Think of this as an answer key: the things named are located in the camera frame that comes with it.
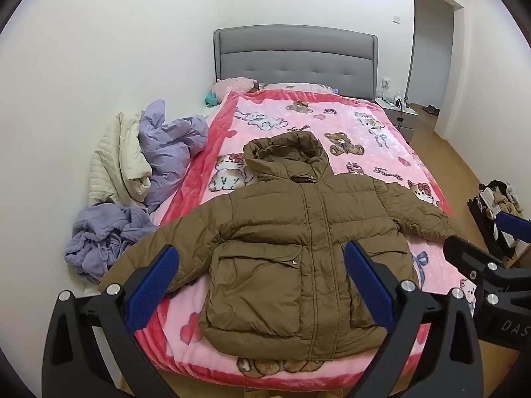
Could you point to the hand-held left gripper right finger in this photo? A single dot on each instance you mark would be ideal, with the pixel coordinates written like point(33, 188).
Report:
point(369, 286)

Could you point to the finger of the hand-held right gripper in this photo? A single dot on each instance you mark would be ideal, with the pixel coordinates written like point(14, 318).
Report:
point(466, 255)
point(514, 226)

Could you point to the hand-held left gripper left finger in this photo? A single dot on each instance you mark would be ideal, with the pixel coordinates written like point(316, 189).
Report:
point(154, 282)

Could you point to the brown hooded puffer jacket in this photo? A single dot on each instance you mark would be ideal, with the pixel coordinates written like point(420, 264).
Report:
point(286, 248)

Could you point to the cluttered black rack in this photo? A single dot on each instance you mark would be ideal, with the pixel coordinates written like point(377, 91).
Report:
point(495, 215)

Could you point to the lilac knit sweater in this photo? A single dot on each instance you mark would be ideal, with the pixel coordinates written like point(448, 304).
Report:
point(103, 236)

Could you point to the cream quilted jacket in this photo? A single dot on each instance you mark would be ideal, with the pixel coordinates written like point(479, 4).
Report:
point(116, 161)

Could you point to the lilac puffer jacket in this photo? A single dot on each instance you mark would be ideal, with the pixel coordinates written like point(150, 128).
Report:
point(170, 149)

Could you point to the pair of dark shoes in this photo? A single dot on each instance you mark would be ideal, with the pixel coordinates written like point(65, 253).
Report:
point(431, 110)

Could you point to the pink bear printed blanket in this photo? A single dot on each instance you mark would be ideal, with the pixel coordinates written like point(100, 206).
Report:
point(361, 132)

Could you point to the grey bedside table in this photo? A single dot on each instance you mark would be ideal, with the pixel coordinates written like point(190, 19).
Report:
point(400, 114)

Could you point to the teal plush toy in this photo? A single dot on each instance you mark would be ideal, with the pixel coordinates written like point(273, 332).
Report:
point(210, 99)

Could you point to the pink fluffy pillow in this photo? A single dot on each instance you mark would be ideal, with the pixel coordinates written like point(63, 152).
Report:
point(232, 85)

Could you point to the floral print pillow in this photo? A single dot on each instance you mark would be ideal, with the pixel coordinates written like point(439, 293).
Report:
point(296, 86)

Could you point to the grey upholstered bed headboard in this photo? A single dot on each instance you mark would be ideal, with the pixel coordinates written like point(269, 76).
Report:
point(296, 56)

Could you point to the grey door frame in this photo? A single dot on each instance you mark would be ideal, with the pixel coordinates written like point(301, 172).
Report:
point(431, 41)

